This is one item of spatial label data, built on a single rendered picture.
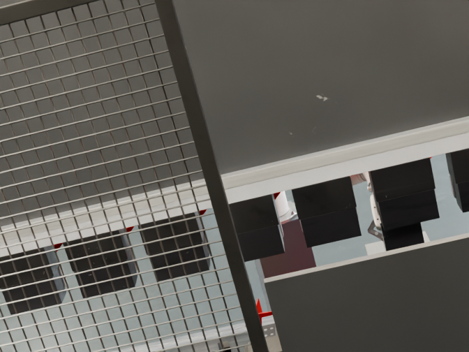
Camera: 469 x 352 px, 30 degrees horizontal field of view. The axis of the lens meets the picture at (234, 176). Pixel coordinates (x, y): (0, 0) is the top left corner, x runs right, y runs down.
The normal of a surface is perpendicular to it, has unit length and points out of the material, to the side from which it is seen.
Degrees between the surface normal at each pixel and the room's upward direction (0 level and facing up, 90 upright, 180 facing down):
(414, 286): 90
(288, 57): 90
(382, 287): 90
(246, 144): 90
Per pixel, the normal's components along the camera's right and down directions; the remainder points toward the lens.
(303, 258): 0.18, 0.28
